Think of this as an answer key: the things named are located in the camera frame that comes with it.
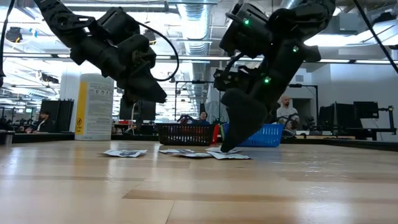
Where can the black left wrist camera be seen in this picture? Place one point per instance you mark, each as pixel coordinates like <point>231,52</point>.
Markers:
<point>138,51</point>

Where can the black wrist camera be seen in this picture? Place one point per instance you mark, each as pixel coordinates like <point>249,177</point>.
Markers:
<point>231,79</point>
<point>138,51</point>

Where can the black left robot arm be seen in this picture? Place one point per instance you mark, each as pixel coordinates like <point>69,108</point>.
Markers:
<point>68,21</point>

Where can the black partition panel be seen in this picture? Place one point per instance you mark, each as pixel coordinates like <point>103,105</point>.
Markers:
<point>59,116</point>

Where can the white blue-print square packet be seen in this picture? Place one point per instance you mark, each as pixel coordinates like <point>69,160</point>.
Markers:
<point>196,155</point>
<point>175,151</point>
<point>231,156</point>
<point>124,153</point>
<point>214,150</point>

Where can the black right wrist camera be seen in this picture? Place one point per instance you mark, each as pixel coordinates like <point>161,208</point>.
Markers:
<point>231,79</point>

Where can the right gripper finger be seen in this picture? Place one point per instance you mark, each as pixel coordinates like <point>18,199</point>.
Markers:
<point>245,118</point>

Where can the black hanging ceiling camera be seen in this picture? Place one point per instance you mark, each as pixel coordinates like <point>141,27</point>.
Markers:
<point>14,34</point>

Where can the person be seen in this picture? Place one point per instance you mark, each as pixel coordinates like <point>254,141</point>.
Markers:
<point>43,123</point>
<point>287,112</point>
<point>203,117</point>

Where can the long ceiling light strip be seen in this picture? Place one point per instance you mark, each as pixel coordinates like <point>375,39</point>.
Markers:
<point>202,58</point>

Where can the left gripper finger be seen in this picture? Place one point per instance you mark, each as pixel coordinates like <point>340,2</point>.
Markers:
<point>128,98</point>
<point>146,87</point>

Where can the green plastic basket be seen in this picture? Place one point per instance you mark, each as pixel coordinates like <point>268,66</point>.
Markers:
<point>222,132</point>

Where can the black plastic basket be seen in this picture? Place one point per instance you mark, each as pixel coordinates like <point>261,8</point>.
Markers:
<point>186,135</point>

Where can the white wipes canister yellow label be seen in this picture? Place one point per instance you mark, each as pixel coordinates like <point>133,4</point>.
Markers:
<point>96,109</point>

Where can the black station frame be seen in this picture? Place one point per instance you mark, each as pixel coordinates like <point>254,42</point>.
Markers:
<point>306,86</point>

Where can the silver ceiling duct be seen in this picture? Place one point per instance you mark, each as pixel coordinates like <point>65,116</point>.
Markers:
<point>194,25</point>

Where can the blue plastic basket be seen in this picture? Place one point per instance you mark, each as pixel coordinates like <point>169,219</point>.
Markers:
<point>267,137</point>

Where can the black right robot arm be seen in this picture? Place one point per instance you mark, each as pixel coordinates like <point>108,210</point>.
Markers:
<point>248,31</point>

